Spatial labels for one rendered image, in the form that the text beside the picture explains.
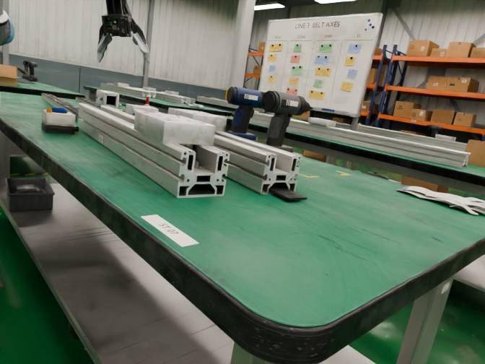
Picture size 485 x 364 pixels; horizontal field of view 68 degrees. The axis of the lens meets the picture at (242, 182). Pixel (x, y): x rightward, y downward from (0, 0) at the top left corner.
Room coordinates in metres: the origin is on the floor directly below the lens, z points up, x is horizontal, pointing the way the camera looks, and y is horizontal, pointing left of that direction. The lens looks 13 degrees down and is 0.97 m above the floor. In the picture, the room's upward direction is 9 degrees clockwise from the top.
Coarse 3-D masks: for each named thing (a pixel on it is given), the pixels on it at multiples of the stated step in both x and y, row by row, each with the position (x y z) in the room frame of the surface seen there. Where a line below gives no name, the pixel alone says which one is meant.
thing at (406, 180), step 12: (0, 72) 2.80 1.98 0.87; (12, 72) 2.86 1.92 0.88; (24, 72) 3.03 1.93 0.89; (12, 84) 2.88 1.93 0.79; (468, 144) 2.29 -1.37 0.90; (480, 144) 2.25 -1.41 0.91; (312, 156) 4.90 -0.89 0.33; (324, 156) 4.88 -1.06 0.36; (480, 156) 2.23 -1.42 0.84; (408, 180) 3.99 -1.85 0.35; (420, 180) 3.90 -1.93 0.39; (444, 192) 3.88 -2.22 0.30
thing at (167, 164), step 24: (96, 120) 1.04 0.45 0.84; (120, 120) 0.91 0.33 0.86; (120, 144) 0.86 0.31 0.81; (144, 144) 0.74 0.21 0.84; (168, 144) 0.65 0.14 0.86; (144, 168) 0.72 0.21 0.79; (168, 168) 0.63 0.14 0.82; (192, 168) 0.61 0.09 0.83; (216, 168) 0.64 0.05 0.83; (192, 192) 0.63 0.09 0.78; (216, 192) 0.65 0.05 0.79
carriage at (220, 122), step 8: (168, 112) 1.09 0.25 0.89; (176, 112) 1.05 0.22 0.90; (184, 112) 1.01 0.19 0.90; (192, 112) 1.04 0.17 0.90; (200, 112) 1.09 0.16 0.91; (200, 120) 0.98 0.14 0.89; (208, 120) 1.00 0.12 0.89; (216, 120) 1.01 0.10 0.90; (224, 120) 1.03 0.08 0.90; (216, 128) 1.01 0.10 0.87; (224, 128) 1.03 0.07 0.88
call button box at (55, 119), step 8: (56, 112) 1.07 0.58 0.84; (64, 112) 1.08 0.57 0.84; (48, 120) 1.04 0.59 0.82; (56, 120) 1.05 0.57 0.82; (64, 120) 1.06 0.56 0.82; (72, 120) 1.08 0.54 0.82; (48, 128) 1.04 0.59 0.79; (56, 128) 1.05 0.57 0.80; (64, 128) 1.07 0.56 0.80; (72, 128) 1.08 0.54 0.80
